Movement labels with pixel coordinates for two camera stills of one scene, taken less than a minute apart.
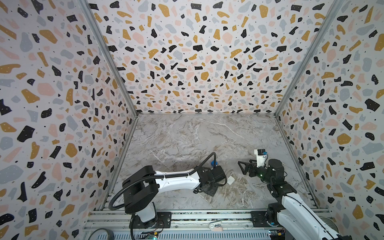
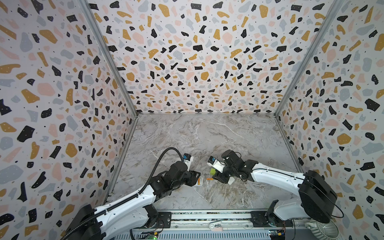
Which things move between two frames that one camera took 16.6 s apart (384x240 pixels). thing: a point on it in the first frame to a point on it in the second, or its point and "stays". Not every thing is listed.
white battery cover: [230, 180] stays
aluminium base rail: [186, 225] stays
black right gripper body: [252, 168] to [222, 176]
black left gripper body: [213, 188] to [189, 179]
